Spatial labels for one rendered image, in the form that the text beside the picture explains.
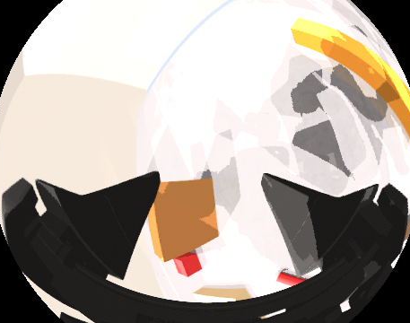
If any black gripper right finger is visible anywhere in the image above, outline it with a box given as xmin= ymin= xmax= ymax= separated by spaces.
xmin=261 ymin=172 xmax=379 ymax=277

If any orange rectangular bar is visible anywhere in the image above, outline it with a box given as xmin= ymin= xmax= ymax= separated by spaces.
xmin=291 ymin=18 xmax=410 ymax=139

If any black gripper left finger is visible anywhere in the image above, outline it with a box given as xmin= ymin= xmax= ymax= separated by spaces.
xmin=35 ymin=171 xmax=161 ymax=280

